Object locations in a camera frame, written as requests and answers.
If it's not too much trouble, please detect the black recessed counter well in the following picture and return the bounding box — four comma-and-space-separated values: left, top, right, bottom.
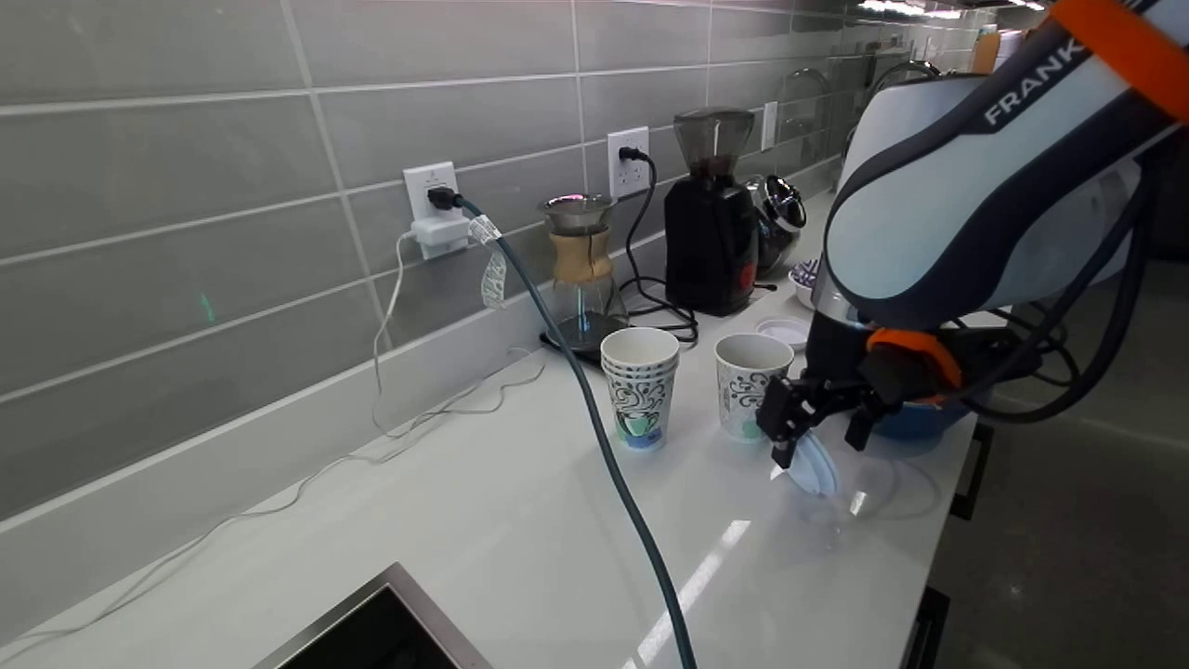
254, 560, 494, 669

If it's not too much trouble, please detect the orange cable strap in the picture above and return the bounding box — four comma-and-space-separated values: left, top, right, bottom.
1047, 0, 1189, 124
861, 325, 968, 394

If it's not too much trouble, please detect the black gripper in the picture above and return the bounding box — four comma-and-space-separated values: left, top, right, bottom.
753, 314, 894, 467

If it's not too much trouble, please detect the dark base cabinet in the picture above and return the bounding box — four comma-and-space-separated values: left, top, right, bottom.
894, 423, 999, 669

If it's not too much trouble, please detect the white plug adapter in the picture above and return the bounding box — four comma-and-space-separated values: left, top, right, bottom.
414, 213, 505, 263

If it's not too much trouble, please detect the white plastic cup lid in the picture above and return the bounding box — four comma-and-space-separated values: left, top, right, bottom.
781, 423, 921, 513

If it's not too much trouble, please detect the thin white cable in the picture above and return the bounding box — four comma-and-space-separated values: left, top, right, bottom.
0, 226, 554, 664

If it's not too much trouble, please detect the black grinder power cable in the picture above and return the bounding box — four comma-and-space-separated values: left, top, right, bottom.
612, 144, 702, 348

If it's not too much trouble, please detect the dark blue bowl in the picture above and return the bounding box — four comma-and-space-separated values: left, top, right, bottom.
879, 398, 976, 446

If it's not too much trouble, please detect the thick black power cable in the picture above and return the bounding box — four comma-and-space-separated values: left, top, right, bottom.
422, 181, 702, 669

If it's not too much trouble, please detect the small flat white lid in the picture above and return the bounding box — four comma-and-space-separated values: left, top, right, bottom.
753, 316, 815, 356

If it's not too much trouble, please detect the black coffee grinder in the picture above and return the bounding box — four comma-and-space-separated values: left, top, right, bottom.
661, 107, 762, 316

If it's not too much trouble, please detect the black coffee scale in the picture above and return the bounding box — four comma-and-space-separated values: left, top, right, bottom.
540, 308, 630, 368

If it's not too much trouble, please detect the white bowl with blue pattern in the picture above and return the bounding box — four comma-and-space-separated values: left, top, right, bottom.
786, 257, 832, 314

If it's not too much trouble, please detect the glass pour-over carafe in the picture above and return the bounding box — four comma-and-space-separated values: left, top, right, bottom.
540, 191, 620, 329

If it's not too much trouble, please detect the patterned white paper cup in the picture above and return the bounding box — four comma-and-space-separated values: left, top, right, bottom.
710, 330, 798, 446
593, 325, 685, 455

